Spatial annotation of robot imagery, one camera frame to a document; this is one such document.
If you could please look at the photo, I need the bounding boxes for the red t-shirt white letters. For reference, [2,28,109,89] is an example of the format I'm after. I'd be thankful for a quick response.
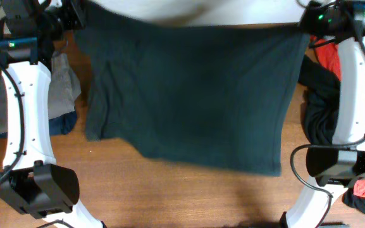
[313,43,365,198]

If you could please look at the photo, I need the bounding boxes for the grey folded trousers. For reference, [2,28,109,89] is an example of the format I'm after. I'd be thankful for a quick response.
[0,53,81,134]

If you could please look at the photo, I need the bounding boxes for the dark green t-shirt white letters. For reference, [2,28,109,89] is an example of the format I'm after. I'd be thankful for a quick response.
[75,2,309,176]

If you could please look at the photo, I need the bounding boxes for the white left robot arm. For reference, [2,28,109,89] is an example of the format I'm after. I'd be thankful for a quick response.
[0,0,104,227]

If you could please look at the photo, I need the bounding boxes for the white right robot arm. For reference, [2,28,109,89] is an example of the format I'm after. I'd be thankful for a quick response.
[280,1,365,227]

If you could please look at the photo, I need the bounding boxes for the navy folded garment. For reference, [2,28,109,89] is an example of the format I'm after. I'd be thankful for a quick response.
[0,111,78,139]

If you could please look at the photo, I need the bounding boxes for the black garment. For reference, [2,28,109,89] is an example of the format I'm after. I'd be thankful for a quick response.
[298,56,340,145]

